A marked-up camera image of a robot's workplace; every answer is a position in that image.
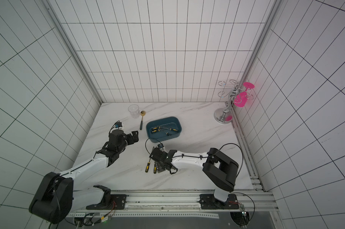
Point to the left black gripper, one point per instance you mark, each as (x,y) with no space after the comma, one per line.
(130,138)

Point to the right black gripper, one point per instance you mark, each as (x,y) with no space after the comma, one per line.
(156,156)

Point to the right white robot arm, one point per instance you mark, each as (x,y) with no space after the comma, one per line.
(216,165)

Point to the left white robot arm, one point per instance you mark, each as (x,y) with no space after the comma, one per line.
(59,194)

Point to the teal storage box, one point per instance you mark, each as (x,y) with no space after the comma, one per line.
(166,122)

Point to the clear plastic cup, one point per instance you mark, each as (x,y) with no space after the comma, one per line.
(134,111)

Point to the chrome cup holder stand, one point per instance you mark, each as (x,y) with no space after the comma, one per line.
(225,115)

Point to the pink disc lower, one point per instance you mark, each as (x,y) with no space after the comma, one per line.
(241,99)

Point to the pink disc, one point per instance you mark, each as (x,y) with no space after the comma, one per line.
(248,85)
(241,99)

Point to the pink disc upper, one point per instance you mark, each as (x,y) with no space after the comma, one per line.
(248,85)

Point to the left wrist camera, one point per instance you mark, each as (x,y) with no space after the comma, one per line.
(118,124)

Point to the gold spoon green handle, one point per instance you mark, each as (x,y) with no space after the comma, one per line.
(142,113)

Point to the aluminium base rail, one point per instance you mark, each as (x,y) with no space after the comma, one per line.
(179,204)

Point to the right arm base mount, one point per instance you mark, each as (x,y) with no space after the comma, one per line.
(209,202)

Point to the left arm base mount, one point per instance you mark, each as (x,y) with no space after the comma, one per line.
(108,201)

